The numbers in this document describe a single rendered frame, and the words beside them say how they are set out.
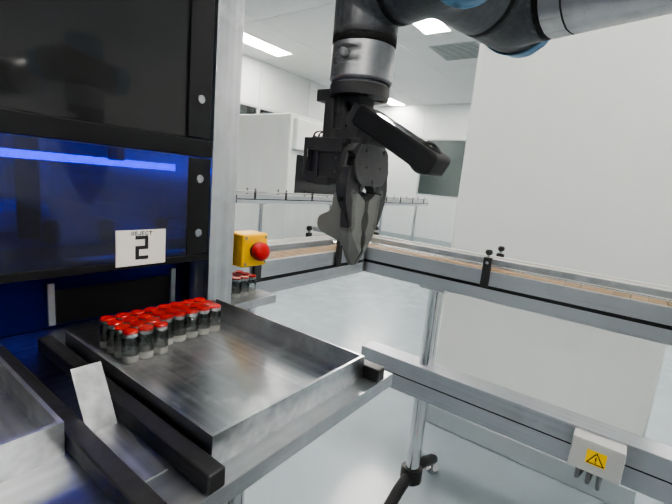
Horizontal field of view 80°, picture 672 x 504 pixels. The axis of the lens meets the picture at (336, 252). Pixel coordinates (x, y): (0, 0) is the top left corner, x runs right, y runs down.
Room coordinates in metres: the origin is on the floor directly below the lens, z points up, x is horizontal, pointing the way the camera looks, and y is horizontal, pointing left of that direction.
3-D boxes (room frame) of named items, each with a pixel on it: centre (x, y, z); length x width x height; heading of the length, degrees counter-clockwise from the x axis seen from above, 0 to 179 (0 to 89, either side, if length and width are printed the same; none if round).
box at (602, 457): (0.98, -0.75, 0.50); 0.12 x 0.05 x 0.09; 54
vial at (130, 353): (0.53, 0.28, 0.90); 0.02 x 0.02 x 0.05
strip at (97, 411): (0.36, 0.20, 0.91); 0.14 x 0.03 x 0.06; 53
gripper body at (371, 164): (0.51, 0.00, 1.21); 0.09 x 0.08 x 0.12; 54
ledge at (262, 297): (0.92, 0.23, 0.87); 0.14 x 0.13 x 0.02; 54
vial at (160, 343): (0.57, 0.25, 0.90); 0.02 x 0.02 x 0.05
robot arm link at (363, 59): (0.50, -0.01, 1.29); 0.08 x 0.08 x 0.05
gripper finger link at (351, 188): (0.48, -0.01, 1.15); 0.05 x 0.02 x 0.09; 144
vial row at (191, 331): (0.61, 0.25, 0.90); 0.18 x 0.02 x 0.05; 144
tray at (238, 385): (0.54, 0.16, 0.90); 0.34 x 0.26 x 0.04; 54
